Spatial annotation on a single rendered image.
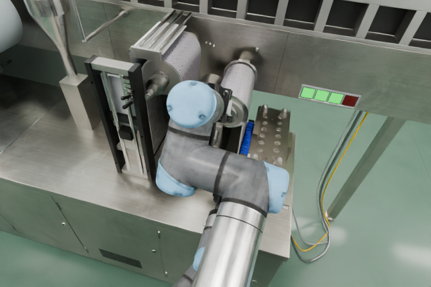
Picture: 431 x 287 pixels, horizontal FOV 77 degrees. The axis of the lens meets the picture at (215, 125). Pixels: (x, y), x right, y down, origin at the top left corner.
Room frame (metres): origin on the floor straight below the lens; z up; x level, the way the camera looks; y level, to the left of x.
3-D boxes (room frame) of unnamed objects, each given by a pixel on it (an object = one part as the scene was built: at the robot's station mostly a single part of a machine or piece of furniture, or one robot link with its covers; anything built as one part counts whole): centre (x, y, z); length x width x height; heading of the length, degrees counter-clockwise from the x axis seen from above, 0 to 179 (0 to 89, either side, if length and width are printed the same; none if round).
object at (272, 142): (0.87, -0.25, 1.00); 0.40 x 0.16 x 0.06; 169
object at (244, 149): (0.85, -0.15, 1.03); 0.21 x 0.04 x 0.03; 169
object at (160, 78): (0.77, 0.21, 1.33); 0.06 x 0.06 x 0.06; 79
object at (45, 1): (1.00, 0.64, 1.50); 0.14 x 0.14 x 0.06
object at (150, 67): (0.93, 0.18, 1.33); 0.25 x 0.14 x 0.14; 169
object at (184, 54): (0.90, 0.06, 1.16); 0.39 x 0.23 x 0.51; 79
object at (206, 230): (0.31, -0.01, 1.11); 0.11 x 0.08 x 0.09; 168
